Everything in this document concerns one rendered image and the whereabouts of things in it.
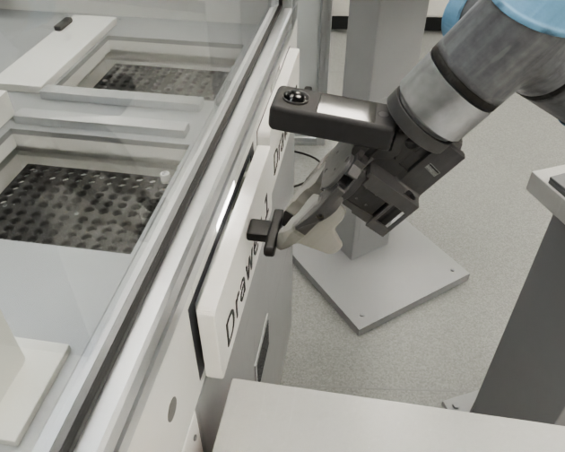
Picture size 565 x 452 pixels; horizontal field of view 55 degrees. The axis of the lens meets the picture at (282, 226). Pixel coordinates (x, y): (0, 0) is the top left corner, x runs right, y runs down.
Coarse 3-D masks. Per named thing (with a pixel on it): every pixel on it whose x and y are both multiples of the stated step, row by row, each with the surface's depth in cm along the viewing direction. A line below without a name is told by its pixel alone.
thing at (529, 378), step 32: (544, 192) 94; (544, 256) 103; (544, 288) 105; (512, 320) 117; (544, 320) 107; (512, 352) 119; (544, 352) 109; (512, 384) 122; (544, 384) 111; (512, 416) 124; (544, 416) 113
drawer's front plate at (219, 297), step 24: (264, 168) 68; (240, 192) 64; (264, 192) 70; (240, 216) 60; (264, 216) 72; (240, 240) 59; (216, 264) 55; (240, 264) 60; (216, 288) 52; (216, 312) 51; (240, 312) 63; (216, 336) 52; (216, 360) 55
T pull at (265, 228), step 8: (280, 216) 63; (256, 224) 62; (264, 224) 62; (272, 224) 62; (280, 224) 62; (248, 232) 61; (256, 232) 61; (264, 232) 61; (272, 232) 61; (256, 240) 61; (264, 240) 61; (272, 240) 60; (264, 248) 59; (272, 248) 59
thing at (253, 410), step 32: (256, 384) 64; (224, 416) 60; (256, 416) 60; (288, 416) 60; (320, 416) 60; (352, 416) 60; (384, 416) 60; (416, 416) 60; (448, 416) 60; (480, 416) 60; (224, 448) 58; (256, 448) 58; (288, 448) 58; (320, 448) 58; (352, 448) 58; (384, 448) 58; (416, 448) 58; (448, 448) 58; (480, 448) 58; (512, 448) 58; (544, 448) 58
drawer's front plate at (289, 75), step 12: (288, 60) 91; (288, 72) 88; (276, 84) 84; (288, 84) 86; (264, 120) 76; (264, 132) 74; (276, 132) 80; (288, 132) 92; (264, 144) 75; (276, 144) 81; (276, 156) 82
